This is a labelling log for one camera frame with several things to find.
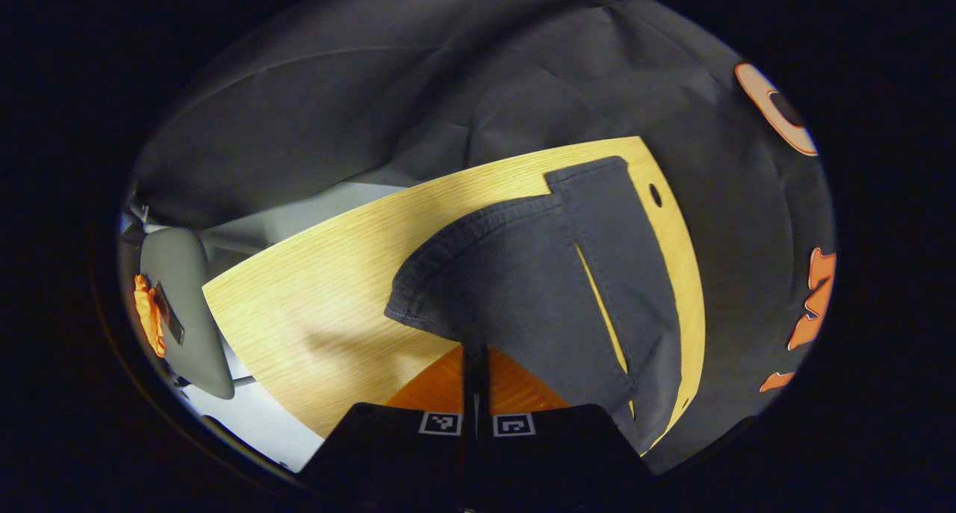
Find orange crumpled object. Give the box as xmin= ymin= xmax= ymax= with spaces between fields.
xmin=133 ymin=274 xmax=167 ymax=358

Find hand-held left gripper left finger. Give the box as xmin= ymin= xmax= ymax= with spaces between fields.
xmin=297 ymin=332 xmax=477 ymax=513

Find dark blue jeans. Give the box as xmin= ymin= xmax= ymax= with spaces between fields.
xmin=385 ymin=156 xmax=684 ymax=456

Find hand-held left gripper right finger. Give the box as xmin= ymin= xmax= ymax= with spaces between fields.
xmin=476 ymin=334 xmax=655 ymax=513

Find grey chair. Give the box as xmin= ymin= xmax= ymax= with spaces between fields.
xmin=140 ymin=227 xmax=237 ymax=400

